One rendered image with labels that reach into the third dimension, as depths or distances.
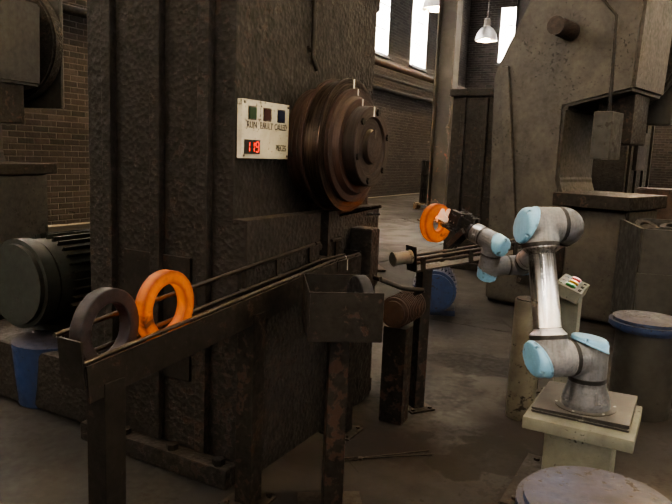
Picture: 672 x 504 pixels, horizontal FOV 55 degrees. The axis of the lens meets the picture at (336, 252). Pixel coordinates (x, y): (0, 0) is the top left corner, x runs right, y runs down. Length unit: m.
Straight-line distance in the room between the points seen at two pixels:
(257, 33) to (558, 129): 3.06
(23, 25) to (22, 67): 0.35
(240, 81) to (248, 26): 0.17
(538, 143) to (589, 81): 0.53
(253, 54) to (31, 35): 4.51
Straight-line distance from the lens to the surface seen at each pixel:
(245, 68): 2.07
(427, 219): 2.58
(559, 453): 2.24
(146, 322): 1.61
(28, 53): 6.44
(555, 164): 4.81
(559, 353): 2.10
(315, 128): 2.16
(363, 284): 1.76
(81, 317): 1.48
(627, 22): 4.75
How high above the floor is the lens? 1.09
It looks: 9 degrees down
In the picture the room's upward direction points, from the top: 2 degrees clockwise
